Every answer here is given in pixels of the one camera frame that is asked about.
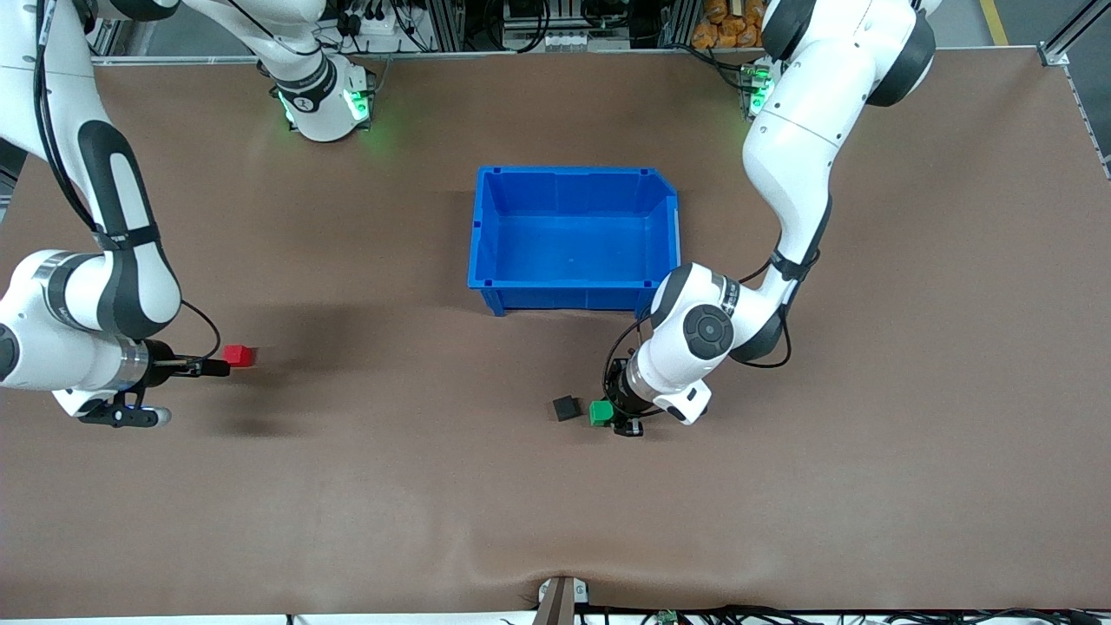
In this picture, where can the white power strip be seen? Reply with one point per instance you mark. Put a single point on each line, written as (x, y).
(386, 26)

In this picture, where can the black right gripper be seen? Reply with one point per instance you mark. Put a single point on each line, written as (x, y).
(161, 362)

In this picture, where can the red cube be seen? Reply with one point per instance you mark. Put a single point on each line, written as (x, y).
(238, 355)

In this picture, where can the metal table clamp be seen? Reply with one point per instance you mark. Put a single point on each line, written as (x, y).
(560, 603)

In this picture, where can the green cube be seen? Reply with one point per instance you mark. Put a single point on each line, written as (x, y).
(600, 413)

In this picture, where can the aluminium frame profile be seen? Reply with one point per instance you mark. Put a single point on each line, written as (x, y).
(1074, 26)

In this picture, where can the orange bag pile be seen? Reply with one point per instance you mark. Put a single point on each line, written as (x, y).
(729, 22)

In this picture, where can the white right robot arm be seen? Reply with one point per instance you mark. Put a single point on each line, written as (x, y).
(113, 295)

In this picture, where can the blue plastic storage bin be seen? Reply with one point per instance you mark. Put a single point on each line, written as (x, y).
(573, 243)

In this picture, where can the black cube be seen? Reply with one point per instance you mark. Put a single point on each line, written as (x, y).
(566, 408)

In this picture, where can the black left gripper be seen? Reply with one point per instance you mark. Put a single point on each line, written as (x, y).
(620, 398)

